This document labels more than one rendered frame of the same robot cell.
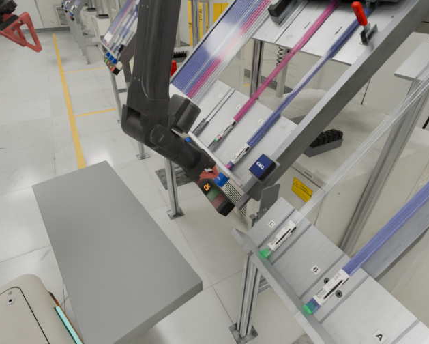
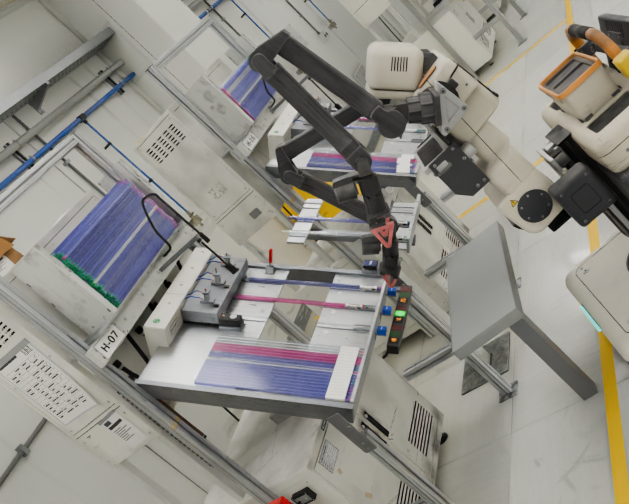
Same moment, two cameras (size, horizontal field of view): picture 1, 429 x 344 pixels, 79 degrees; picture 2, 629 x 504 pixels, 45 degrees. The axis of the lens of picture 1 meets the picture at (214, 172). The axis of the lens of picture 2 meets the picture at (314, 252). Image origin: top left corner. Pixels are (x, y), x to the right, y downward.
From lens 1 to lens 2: 2.89 m
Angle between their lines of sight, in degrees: 103
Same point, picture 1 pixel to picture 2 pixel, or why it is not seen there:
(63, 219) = (496, 279)
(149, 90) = not seen: hidden behind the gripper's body
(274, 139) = (349, 280)
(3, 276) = not seen: outside the picture
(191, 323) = (544, 397)
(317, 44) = (272, 292)
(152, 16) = not seen: hidden behind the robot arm
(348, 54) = (282, 275)
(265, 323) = (490, 398)
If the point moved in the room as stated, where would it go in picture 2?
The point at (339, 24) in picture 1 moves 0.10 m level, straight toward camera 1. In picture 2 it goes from (256, 288) to (274, 268)
